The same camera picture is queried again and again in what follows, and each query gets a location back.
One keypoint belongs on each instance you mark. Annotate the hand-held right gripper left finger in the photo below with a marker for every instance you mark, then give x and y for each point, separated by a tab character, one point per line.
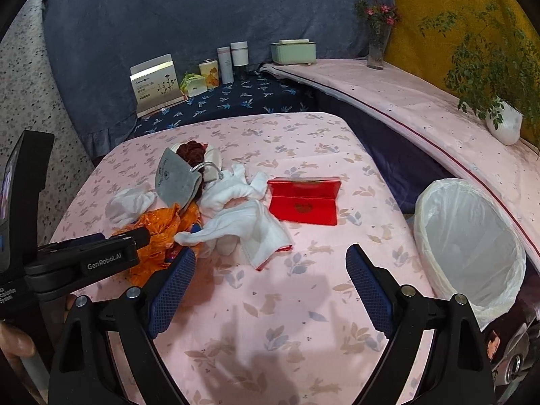
173	287

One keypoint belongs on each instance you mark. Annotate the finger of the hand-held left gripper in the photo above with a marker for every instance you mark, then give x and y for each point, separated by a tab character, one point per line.
135	237
80	241

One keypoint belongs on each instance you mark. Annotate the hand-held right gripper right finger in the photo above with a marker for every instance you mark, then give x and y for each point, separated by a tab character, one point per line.
371	291

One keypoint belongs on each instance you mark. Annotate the orange snack wrapper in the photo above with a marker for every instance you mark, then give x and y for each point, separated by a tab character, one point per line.
162	228

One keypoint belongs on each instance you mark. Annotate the grey face mask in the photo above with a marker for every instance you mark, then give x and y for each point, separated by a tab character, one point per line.
173	181

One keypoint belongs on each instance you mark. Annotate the white tissues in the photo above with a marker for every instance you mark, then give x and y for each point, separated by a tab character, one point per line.
253	228

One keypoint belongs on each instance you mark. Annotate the red cardboard box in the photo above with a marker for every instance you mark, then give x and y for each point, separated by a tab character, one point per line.
303	209

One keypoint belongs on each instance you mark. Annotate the waste bin with white liner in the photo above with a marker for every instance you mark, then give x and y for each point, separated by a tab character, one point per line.
464	236

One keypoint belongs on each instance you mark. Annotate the person's left hand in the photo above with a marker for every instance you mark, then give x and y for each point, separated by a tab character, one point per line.
14	342

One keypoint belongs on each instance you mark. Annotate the pink floral tablecloth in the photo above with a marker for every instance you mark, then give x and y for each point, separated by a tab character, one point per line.
261	287

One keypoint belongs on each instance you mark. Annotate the dark purple cloth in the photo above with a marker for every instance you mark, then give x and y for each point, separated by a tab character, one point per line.
379	143

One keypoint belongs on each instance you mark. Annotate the white beige card box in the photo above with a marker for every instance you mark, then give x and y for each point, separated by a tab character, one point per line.
154	86

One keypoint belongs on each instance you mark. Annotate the small green box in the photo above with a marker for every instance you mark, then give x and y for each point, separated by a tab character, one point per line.
193	86

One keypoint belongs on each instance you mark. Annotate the navy floral cloth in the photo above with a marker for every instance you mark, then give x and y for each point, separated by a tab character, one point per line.
236	97

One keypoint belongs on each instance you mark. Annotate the floral tin can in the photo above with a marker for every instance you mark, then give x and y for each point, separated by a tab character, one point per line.
209	75

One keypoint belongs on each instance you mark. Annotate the pale pink dotted cloth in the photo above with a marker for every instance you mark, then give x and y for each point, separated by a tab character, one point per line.
379	88

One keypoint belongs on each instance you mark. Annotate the white jar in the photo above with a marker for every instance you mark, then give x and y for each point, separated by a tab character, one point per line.
239	52

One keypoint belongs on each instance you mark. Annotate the white plant pot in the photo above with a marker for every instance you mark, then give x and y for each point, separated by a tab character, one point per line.
506	122

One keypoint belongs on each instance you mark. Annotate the blue grey blanket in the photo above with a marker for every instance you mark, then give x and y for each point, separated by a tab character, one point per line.
168	17

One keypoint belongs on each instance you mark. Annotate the glass vase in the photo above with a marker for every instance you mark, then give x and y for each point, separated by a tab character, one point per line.
376	52

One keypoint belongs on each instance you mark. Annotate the green tissue box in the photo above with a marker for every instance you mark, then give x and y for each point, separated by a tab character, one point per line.
293	54

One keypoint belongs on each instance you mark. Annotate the green leafy plant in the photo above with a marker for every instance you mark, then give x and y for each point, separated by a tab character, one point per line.
485	63

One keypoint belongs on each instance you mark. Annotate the pink flower bunch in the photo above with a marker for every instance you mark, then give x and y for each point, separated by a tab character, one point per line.
382	10

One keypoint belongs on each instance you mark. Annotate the mustard yellow blanket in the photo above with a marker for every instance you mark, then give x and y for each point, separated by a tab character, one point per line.
422	0

